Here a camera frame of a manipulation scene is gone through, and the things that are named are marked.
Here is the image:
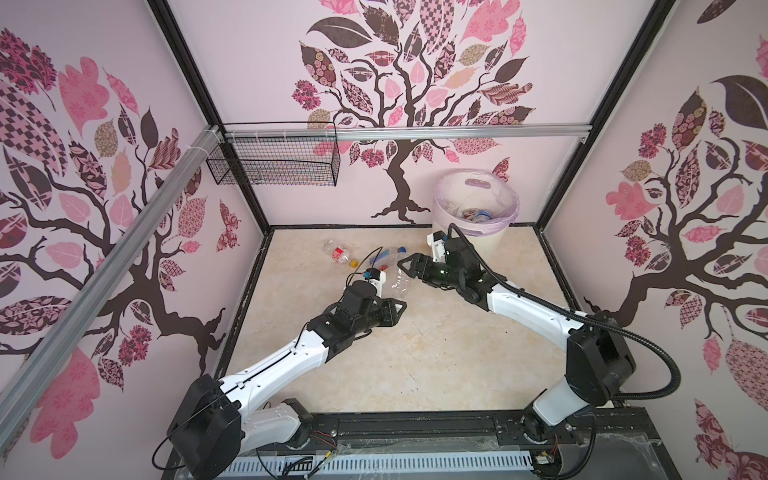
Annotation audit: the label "blue-label clear water bottle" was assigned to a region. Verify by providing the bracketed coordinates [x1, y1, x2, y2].
[463, 209, 493, 223]

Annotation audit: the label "back aluminium rail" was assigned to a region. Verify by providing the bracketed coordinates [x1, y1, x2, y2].
[225, 123, 592, 141]

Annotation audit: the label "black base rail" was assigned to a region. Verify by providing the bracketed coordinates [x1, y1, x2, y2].
[235, 407, 681, 479]

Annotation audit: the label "white slotted cable duct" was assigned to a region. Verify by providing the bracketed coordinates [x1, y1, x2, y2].
[217, 451, 533, 479]

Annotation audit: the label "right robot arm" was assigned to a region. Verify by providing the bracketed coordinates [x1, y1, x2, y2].
[398, 232, 636, 443]

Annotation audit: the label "blue-cap clear bottle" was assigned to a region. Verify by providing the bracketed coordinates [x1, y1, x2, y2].
[368, 246, 407, 272]

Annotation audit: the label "left aluminium rail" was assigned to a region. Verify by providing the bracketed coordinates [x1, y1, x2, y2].
[1, 125, 221, 448]

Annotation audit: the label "clear white-cap bottle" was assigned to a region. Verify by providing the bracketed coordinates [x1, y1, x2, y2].
[390, 268, 411, 300]

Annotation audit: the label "black wire basket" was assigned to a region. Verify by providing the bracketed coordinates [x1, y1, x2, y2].
[206, 120, 341, 187]

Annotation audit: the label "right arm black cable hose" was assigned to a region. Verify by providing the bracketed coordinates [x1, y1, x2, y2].
[446, 223, 683, 480]

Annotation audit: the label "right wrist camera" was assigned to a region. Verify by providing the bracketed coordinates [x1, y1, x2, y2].
[427, 230, 447, 263]

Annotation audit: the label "white bin with purple liner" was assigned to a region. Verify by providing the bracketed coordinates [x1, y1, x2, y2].
[432, 170, 520, 259]

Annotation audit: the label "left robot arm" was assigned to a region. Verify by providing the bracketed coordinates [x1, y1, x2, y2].
[166, 280, 407, 479]

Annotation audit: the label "aluminium rail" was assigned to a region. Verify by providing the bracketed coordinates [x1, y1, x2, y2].
[225, 123, 592, 141]
[1, 125, 221, 448]

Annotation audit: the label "red-label yellow-cap bottle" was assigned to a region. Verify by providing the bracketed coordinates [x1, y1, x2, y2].
[322, 239, 359, 268]

